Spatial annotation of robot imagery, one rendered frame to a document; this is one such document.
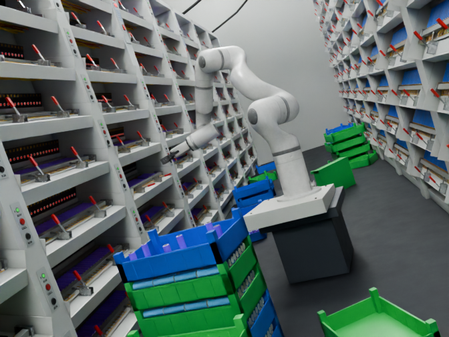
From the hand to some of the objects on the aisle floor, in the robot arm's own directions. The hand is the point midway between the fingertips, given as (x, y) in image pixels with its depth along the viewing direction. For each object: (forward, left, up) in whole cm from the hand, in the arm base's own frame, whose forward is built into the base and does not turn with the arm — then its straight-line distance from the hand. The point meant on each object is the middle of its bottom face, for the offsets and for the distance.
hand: (166, 160), depth 246 cm
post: (-5, +119, -70) cm, 138 cm away
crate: (-67, -103, -53) cm, 134 cm away
